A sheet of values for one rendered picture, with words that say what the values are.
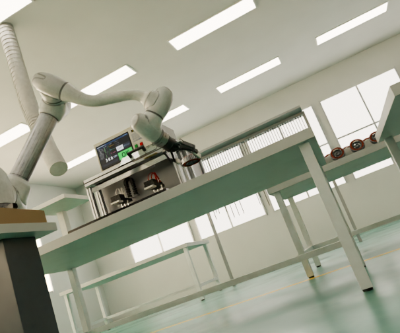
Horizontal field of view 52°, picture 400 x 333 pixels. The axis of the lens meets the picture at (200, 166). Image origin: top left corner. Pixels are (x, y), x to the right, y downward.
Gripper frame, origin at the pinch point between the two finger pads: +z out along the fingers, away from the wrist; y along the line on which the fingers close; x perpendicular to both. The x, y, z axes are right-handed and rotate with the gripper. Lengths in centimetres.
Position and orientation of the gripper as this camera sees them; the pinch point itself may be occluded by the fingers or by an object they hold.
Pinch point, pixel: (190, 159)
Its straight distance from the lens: 228.5
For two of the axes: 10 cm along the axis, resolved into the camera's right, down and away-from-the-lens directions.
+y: 7.5, -4.3, -5.1
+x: -0.1, -7.7, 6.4
